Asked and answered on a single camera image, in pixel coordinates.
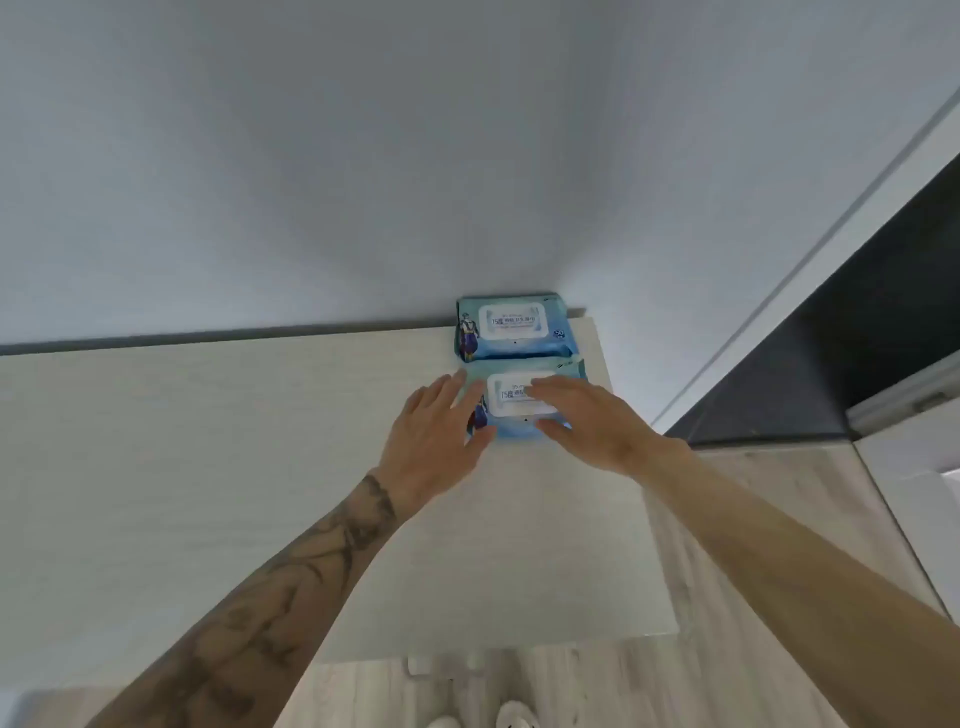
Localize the person's right hand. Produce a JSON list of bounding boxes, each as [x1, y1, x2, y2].
[[524, 375, 688, 478]]

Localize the person's left forearm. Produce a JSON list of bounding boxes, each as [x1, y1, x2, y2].
[[86, 468, 412, 728]]

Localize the person's right forearm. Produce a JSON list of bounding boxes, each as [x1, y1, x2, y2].
[[637, 438, 960, 728]]

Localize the white cabinet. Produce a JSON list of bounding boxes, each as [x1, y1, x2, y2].
[[846, 351, 960, 625]]

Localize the person's left hand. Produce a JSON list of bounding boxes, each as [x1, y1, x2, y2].
[[372, 366, 498, 520]]

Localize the white door frame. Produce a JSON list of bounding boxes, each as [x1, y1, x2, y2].
[[649, 88, 960, 433]]

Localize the blue wet wipes packet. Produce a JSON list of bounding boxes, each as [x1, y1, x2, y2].
[[452, 293, 579, 363], [450, 357, 591, 445]]

